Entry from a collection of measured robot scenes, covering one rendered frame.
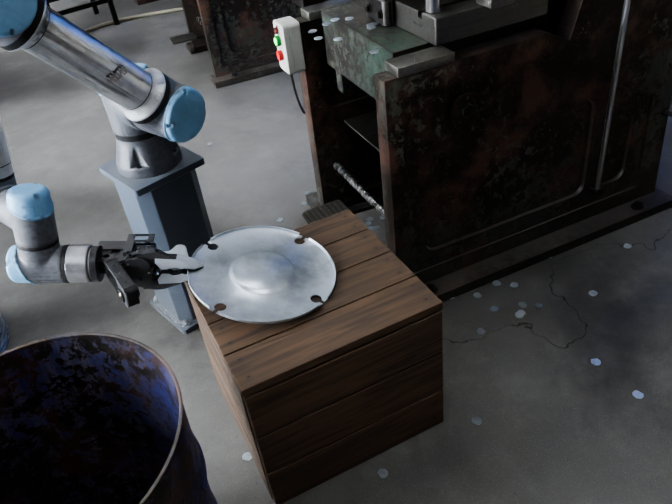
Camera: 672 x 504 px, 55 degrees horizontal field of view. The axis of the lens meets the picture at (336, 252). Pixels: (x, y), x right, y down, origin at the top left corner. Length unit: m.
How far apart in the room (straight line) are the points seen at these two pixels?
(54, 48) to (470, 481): 1.11
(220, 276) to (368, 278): 0.29
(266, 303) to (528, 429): 0.63
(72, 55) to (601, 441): 1.25
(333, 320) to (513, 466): 0.49
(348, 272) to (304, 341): 0.20
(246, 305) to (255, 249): 0.17
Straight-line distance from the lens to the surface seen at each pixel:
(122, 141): 1.55
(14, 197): 1.29
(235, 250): 1.33
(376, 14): 1.63
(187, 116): 1.39
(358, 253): 1.34
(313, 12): 1.82
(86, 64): 1.27
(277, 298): 1.23
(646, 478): 1.46
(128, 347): 1.09
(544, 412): 1.51
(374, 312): 1.20
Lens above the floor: 1.17
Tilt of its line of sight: 37 degrees down
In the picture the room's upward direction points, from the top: 8 degrees counter-clockwise
